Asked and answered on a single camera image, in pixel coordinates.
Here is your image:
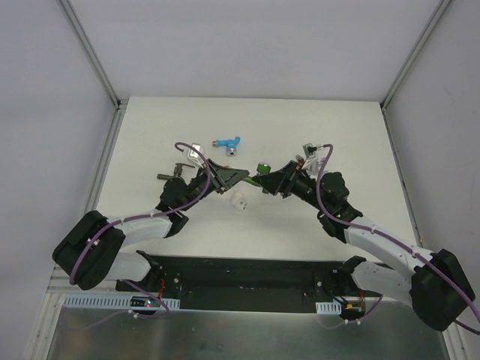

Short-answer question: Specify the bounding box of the green faucet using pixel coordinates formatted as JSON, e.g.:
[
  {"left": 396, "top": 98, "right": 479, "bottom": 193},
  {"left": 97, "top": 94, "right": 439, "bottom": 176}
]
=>
[{"left": 242, "top": 162, "right": 272, "bottom": 194}]

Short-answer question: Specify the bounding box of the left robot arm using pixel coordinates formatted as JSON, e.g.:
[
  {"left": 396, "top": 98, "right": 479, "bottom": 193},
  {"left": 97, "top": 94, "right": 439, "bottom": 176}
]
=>
[{"left": 52, "top": 159, "right": 250, "bottom": 292}]

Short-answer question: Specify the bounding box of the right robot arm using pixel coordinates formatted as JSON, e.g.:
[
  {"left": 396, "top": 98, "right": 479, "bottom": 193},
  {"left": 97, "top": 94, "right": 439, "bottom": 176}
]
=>
[{"left": 253, "top": 160, "right": 479, "bottom": 332}]

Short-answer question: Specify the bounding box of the brown faucet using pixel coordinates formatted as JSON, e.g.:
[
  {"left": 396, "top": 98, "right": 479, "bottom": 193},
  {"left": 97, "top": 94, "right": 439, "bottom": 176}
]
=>
[{"left": 295, "top": 154, "right": 305, "bottom": 170}]

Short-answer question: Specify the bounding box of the blue faucet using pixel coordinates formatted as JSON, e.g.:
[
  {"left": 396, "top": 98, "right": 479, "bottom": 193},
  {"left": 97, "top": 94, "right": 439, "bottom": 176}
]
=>
[{"left": 212, "top": 136, "right": 241, "bottom": 157}]

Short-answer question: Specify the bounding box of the dark grey faucet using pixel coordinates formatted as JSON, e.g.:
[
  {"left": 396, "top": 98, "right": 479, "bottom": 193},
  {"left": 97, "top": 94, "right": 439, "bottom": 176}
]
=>
[{"left": 157, "top": 163, "right": 194, "bottom": 181}]

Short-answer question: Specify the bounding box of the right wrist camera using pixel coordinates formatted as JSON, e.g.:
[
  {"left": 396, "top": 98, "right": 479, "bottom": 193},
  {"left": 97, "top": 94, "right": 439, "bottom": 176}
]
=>
[{"left": 302, "top": 143, "right": 323, "bottom": 167}]

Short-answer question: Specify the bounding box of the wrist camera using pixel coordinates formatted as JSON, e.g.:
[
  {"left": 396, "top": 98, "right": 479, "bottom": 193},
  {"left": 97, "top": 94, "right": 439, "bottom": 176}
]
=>
[
  {"left": 184, "top": 142, "right": 204, "bottom": 161},
  {"left": 302, "top": 143, "right": 323, "bottom": 167}
]

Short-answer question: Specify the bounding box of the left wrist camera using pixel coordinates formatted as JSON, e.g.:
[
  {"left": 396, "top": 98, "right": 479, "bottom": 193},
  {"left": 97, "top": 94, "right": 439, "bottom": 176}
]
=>
[{"left": 184, "top": 142, "right": 204, "bottom": 161}]

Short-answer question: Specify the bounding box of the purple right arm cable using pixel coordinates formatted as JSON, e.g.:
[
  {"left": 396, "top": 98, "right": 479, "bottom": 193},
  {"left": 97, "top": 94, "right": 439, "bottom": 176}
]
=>
[{"left": 316, "top": 143, "right": 480, "bottom": 335}]

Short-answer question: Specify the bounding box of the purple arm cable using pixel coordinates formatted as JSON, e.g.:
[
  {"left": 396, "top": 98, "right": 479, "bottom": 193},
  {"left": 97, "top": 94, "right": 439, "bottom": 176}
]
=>
[
  {"left": 316, "top": 143, "right": 480, "bottom": 335},
  {"left": 69, "top": 141, "right": 213, "bottom": 331}
]

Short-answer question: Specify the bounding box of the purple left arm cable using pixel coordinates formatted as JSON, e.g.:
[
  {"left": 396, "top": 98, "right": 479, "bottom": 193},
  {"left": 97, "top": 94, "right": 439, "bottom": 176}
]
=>
[{"left": 69, "top": 141, "right": 213, "bottom": 331}]

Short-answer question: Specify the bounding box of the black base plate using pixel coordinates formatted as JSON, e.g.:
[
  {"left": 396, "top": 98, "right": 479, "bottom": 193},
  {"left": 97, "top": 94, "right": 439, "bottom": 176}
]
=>
[{"left": 137, "top": 255, "right": 377, "bottom": 318}]

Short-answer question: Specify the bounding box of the white cable duct right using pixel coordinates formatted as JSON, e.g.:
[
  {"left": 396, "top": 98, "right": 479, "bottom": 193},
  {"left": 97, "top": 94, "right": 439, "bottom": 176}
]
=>
[{"left": 315, "top": 301, "right": 342, "bottom": 316}]

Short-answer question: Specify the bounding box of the white cable duct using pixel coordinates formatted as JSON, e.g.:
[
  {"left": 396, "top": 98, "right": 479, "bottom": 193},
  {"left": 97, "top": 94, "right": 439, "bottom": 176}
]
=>
[
  {"left": 64, "top": 294, "right": 165, "bottom": 311},
  {"left": 315, "top": 301, "right": 342, "bottom": 316}
]

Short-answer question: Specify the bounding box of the white cable duct left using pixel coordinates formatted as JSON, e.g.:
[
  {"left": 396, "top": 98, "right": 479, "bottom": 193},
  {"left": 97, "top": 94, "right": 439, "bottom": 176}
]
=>
[{"left": 64, "top": 294, "right": 165, "bottom": 311}]

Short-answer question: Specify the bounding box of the aluminium frame post left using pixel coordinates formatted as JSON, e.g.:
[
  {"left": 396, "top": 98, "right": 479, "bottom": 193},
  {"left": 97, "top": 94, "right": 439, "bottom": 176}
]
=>
[{"left": 55, "top": 0, "right": 128, "bottom": 110}]

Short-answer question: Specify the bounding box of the aluminium frame post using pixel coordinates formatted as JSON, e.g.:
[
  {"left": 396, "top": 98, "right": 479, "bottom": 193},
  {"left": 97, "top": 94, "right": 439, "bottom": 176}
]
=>
[
  {"left": 55, "top": 0, "right": 128, "bottom": 110},
  {"left": 379, "top": 0, "right": 457, "bottom": 110}
]

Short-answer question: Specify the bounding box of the aluminium frame post right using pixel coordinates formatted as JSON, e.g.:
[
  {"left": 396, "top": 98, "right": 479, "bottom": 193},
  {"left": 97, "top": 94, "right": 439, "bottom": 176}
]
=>
[{"left": 379, "top": 0, "right": 457, "bottom": 110}]

